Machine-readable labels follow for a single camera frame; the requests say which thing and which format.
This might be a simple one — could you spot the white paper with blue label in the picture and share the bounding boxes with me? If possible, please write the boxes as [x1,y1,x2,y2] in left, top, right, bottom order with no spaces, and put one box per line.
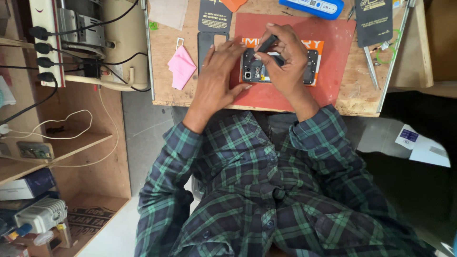
[394,124,451,168]

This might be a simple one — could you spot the white power strip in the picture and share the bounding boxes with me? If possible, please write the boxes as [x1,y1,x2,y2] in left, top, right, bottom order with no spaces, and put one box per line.
[28,0,66,88]

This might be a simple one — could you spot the red work mat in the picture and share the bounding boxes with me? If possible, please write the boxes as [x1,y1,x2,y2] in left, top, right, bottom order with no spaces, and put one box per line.
[229,12,357,113]

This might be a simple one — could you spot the long metal ruler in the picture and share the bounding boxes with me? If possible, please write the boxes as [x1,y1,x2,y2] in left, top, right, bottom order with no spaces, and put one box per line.
[376,0,417,114]

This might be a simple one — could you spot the metal tweezers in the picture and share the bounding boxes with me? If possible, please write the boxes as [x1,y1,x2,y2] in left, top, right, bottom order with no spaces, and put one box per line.
[363,46,380,91]

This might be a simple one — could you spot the beige machine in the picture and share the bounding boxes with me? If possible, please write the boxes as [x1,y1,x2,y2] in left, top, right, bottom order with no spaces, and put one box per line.
[56,0,151,92]

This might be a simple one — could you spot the black packet with gold print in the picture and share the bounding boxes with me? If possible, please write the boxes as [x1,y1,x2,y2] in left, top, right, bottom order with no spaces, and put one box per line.
[354,0,393,48]

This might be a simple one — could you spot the orange and white card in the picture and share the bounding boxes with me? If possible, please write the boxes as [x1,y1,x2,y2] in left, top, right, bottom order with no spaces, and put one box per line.
[240,37,325,87]

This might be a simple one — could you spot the green circuit board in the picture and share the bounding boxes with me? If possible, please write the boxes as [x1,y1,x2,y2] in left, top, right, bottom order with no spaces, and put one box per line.
[17,141,55,160]

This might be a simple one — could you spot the white and blue box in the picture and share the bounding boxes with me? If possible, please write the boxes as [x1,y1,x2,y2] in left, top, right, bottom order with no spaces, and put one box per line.
[0,167,57,201]

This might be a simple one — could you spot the heap of tools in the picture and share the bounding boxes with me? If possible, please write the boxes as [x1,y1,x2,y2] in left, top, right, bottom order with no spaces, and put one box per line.
[0,221,73,257]

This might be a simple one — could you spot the metal table edge rail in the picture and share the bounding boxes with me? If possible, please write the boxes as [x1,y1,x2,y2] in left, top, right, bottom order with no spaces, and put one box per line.
[141,0,156,101]

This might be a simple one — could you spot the green plaid shirt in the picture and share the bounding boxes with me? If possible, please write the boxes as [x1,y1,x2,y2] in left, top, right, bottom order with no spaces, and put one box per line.
[134,104,438,257]

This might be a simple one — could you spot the translucent plastic film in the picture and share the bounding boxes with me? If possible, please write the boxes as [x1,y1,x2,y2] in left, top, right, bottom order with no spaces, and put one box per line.
[148,0,189,31]

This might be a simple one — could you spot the white charging cable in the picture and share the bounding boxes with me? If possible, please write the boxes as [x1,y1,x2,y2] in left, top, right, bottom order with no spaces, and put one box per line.
[0,89,120,169]

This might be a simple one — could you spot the person's right hand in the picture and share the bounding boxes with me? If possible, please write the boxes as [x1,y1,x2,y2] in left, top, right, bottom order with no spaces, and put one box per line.
[253,22,311,97]

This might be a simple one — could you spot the pink cleaning cloth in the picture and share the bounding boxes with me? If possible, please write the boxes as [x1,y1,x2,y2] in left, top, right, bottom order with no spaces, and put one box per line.
[167,45,198,91]

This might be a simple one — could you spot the black phone back cover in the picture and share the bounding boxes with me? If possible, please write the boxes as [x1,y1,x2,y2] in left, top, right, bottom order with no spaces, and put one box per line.
[197,31,229,75]

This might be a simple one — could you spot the wooden shelf unit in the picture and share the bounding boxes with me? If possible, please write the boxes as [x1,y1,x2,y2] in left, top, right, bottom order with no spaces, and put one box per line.
[0,37,132,257]

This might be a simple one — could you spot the black power cable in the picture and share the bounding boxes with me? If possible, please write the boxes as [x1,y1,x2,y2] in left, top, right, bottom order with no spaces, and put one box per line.
[0,77,59,124]
[53,48,152,93]
[48,0,140,37]

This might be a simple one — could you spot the smartphone without back cover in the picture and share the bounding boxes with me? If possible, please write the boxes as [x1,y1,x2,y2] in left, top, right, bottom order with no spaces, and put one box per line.
[240,48,319,86]

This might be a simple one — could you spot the black screen protector packet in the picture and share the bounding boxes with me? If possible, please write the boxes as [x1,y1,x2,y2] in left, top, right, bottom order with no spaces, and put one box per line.
[198,0,233,34]

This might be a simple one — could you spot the person's left hand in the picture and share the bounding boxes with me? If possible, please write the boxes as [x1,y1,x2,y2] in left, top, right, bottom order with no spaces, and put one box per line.
[190,39,253,116]

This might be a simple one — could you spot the orange plastic pry piece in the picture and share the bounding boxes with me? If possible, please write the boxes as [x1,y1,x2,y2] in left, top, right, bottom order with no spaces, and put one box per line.
[220,0,248,13]

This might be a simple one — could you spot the green wire loop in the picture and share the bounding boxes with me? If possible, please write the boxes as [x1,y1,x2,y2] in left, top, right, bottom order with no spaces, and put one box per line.
[374,29,402,65]

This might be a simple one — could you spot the blue handheld device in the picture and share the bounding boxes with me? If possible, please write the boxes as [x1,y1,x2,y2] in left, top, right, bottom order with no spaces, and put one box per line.
[278,0,345,20]

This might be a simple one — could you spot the black handheld tool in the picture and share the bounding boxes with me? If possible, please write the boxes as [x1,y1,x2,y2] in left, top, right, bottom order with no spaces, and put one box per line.
[256,34,280,53]

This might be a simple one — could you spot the white ribbed appliance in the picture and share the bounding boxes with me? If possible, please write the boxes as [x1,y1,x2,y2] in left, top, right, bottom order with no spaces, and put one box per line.
[14,198,69,235]

